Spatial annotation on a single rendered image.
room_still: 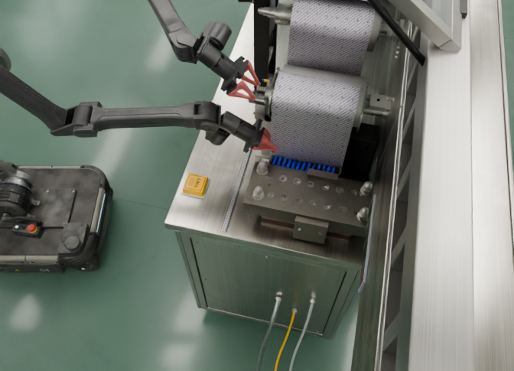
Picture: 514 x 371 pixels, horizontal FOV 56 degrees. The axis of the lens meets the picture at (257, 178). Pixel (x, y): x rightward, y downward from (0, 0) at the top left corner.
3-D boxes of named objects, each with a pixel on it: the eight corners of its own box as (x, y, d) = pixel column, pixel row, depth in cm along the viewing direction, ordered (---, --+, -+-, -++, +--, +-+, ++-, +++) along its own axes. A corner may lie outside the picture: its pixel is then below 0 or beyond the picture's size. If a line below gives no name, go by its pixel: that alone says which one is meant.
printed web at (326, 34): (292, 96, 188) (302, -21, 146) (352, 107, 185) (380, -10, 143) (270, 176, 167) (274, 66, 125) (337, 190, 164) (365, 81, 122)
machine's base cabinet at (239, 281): (297, -2, 369) (306, -123, 298) (382, 11, 361) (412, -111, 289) (198, 314, 232) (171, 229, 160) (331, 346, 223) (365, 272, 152)
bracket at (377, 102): (369, 96, 138) (371, 91, 136) (390, 99, 137) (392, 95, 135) (368, 109, 135) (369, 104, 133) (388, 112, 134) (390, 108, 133)
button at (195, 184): (189, 176, 168) (188, 172, 166) (208, 180, 167) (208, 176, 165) (183, 193, 164) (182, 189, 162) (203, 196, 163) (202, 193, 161)
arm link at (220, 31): (178, 60, 139) (174, 40, 132) (195, 30, 144) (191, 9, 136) (216, 73, 138) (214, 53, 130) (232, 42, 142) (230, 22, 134)
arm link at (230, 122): (221, 118, 144) (226, 105, 147) (211, 130, 149) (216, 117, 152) (241, 129, 146) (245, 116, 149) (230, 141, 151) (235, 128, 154)
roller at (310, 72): (284, 82, 163) (286, 56, 153) (360, 96, 160) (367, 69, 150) (277, 109, 156) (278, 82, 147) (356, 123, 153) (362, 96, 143)
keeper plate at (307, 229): (294, 232, 154) (296, 215, 145) (324, 239, 153) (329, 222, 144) (292, 239, 153) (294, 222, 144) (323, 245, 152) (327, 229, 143)
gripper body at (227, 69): (224, 93, 138) (204, 78, 135) (233, 69, 144) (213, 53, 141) (238, 82, 134) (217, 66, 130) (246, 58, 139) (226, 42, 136)
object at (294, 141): (270, 156, 158) (271, 118, 143) (341, 170, 155) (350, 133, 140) (269, 157, 158) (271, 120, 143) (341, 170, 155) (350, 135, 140)
